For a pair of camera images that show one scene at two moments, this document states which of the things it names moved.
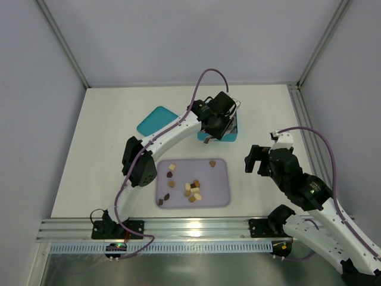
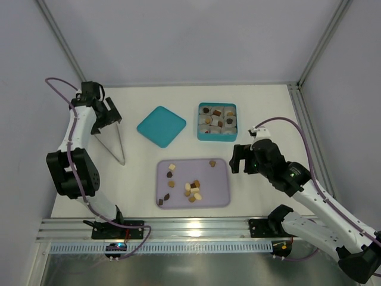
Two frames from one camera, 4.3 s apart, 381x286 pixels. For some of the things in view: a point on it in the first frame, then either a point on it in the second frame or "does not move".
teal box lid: (156, 119) does not move
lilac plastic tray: (193, 183) does not move
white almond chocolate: (197, 196) does not move
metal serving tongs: (238, 105) -> (110, 136)
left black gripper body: (223, 131) -> (108, 115)
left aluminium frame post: (57, 33) does not move
